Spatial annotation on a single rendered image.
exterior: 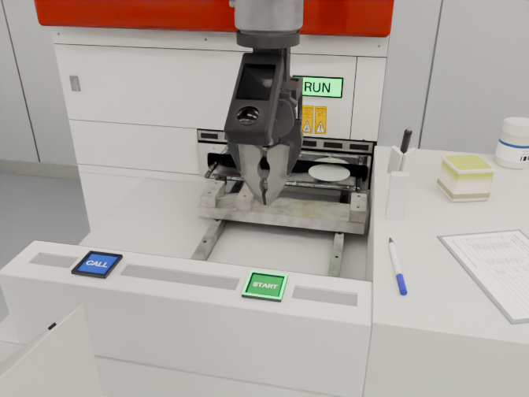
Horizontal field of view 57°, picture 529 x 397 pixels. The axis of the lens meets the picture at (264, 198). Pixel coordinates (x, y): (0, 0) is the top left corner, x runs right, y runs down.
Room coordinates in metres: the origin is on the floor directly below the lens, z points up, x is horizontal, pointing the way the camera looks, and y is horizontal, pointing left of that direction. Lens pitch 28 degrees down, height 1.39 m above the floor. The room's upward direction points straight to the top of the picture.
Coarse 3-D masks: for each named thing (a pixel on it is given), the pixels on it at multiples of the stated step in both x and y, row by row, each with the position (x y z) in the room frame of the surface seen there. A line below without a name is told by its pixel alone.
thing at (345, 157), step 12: (204, 144) 1.16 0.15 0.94; (216, 144) 1.15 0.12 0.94; (204, 156) 1.16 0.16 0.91; (264, 156) 1.13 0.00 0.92; (300, 156) 1.11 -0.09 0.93; (312, 156) 1.10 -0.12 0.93; (324, 156) 1.10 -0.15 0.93; (336, 156) 1.09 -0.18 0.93; (348, 156) 1.09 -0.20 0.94; (360, 156) 1.08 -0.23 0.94; (204, 168) 1.16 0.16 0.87
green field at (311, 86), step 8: (304, 80) 1.12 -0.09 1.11; (312, 80) 1.11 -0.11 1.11; (320, 80) 1.11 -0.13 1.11; (328, 80) 1.11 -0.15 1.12; (336, 80) 1.10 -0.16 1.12; (304, 88) 1.12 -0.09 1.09; (312, 88) 1.11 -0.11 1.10; (320, 88) 1.11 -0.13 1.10; (328, 88) 1.11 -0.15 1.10; (336, 88) 1.10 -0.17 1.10
